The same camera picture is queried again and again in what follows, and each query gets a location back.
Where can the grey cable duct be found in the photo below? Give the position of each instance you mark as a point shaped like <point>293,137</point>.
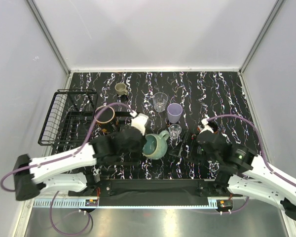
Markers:
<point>83,203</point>

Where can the lilac plastic cup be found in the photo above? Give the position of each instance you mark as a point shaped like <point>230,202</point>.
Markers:
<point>174,112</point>

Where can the black wire dish rack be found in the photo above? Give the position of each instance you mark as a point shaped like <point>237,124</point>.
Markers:
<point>69,122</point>

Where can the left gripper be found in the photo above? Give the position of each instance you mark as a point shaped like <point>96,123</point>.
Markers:
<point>139,148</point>

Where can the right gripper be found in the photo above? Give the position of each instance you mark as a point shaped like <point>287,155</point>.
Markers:
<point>178,150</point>

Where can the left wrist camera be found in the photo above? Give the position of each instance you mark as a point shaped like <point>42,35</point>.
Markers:
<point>139,121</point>

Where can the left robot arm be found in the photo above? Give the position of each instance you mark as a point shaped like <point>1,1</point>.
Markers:
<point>32,176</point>

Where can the small clear glass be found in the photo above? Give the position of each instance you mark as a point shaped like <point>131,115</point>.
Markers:
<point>175,131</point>

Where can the black mug red inside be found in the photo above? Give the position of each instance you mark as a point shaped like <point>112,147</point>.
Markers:
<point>106,119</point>

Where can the small beige mug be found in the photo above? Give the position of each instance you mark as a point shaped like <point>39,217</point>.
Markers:
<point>121,89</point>

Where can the tall clear glass tumbler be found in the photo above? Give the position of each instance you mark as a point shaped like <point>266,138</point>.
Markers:
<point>160,100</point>

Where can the green glazed ceramic mug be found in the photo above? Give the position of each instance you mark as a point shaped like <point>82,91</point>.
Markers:
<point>156,146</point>

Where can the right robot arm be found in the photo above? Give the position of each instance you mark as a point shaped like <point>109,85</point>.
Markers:
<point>241,171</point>

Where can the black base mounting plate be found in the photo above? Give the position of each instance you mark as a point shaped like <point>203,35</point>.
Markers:
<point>152,192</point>

